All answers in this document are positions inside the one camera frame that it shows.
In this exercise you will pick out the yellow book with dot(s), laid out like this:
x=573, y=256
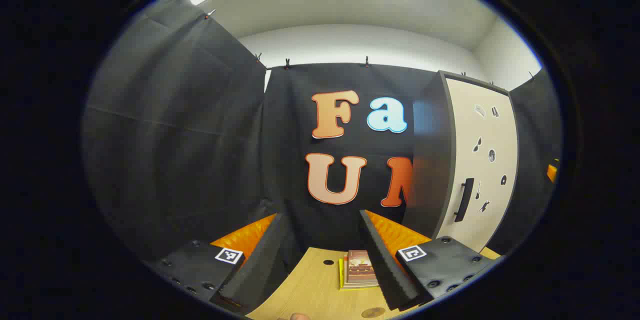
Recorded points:
x=342, y=275

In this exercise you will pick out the brown patterned book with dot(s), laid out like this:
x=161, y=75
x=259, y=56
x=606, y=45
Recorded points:
x=359, y=267

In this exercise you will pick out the beige cabinet door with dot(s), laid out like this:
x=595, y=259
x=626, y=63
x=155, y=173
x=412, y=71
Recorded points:
x=487, y=130

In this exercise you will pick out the dark grey cabinet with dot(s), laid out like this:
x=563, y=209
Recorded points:
x=430, y=160

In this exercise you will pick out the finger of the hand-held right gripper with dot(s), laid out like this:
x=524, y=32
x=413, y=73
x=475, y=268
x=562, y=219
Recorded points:
x=552, y=171

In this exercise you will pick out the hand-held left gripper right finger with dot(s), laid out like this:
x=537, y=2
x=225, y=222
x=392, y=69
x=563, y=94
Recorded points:
x=385, y=265

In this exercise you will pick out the black backdrop cloth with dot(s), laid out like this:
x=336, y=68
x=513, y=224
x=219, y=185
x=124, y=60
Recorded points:
x=175, y=135

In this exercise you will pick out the round brown coaster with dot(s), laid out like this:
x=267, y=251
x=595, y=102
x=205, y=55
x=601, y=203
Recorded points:
x=373, y=312

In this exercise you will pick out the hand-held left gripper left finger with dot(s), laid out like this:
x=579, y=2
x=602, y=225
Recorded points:
x=260, y=265

